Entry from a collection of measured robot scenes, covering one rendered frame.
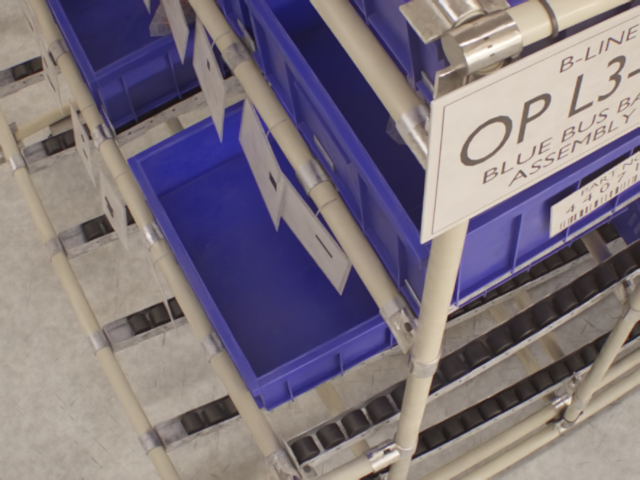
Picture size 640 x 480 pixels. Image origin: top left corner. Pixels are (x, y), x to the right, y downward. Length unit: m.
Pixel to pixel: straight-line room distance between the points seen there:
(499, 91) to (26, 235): 1.89
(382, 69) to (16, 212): 1.72
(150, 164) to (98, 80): 0.14
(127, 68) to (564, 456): 1.20
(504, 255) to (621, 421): 1.20
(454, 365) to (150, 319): 0.59
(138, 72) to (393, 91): 0.80
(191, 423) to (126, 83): 0.54
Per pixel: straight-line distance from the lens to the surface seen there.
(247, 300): 1.70
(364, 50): 1.03
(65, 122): 2.60
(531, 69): 0.84
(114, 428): 2.44
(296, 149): 1.43
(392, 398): 1.66
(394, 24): 0.98
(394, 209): 1.17
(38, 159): 2.21
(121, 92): 1.79
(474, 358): 1.67
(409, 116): 1.00
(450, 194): 0.94
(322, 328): 1.68
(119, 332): 2.03
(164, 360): 2.47
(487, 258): 1.29
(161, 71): 1.79
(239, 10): 1.46
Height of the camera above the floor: 2.30
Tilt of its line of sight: 65 degrees down
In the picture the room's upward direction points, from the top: 2 degrees counter-clockwise
